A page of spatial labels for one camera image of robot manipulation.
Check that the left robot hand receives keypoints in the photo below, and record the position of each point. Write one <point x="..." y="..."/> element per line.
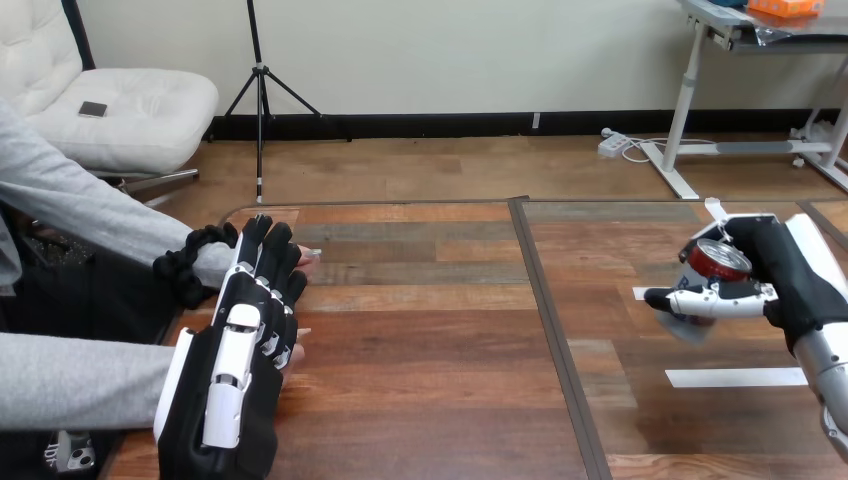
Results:
<point x="225" y="397"/>

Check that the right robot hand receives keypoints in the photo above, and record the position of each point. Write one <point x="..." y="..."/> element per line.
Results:
<point x="788" y="278"/>

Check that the person's hand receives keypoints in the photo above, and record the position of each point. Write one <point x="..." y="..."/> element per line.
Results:
<point x="298" y="351"/>
<point x="310" y="258"/>

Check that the red and white drink can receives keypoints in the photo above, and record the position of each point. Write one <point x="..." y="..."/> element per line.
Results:
<point x="715" y="262"/>

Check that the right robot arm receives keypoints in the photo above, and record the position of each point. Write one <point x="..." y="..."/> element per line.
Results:
<point x="825" y="371"/>

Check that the person's forearm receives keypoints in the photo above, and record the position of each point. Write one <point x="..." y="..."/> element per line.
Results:
<point x="79" y="384"/>
<point x="79" y="199"/>

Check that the person's body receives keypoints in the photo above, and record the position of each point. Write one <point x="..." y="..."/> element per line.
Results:
<point x="79" y="298"/>

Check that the black scrunchie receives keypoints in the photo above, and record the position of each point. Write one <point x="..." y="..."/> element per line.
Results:
<point x="182" y="265"/>

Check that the black tripod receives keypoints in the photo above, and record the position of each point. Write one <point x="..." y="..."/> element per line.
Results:
<point x="260" y="99"/>

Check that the white desk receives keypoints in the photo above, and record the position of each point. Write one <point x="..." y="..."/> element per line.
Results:
<point x="682" y="99"/>

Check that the white power strip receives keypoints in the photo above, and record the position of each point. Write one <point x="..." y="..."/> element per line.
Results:
<point x="612" y="144"/>

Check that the white cushioned chair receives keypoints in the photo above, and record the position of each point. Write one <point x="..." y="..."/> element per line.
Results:
<point x="139" y="112"/>

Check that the dark smartphone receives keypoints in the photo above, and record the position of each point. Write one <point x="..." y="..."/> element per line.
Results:
<point x="93" y="109"/>

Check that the orange thing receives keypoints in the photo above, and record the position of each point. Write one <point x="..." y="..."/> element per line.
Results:
<point x="785" y="6"/>

